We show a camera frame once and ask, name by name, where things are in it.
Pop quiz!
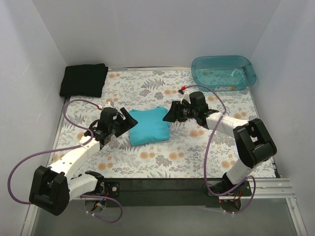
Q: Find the turquoise t-shirt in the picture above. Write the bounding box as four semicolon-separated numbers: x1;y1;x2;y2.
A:
129;106;170;146

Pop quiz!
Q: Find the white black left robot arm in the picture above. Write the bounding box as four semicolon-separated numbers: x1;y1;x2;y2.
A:
29;107;138;216

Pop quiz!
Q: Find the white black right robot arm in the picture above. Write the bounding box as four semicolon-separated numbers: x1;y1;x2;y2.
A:
163;88;277;196

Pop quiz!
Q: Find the floral patterned table mat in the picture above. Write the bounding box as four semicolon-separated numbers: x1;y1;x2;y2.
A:
48;69;275;179

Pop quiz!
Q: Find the teal transparent plastic bin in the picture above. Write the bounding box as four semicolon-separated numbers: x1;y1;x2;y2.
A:
191;56;257;92

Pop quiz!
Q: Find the folded black t-shirt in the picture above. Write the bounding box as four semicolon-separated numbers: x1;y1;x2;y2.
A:
60;63;108;98

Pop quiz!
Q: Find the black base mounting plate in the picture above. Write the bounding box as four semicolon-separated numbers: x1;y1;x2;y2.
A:
100;178;221;208

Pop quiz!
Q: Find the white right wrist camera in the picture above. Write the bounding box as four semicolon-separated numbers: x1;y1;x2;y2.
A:
178;86;191;106

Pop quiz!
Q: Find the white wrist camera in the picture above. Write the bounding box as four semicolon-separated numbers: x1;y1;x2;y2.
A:
98;101;115;110
178;86;191;106

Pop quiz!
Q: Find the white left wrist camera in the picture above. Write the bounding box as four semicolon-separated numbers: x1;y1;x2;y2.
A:
98;101;115;110

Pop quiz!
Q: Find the aluminium frame rail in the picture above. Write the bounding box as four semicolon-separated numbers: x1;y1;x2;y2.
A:
22;178;307;236

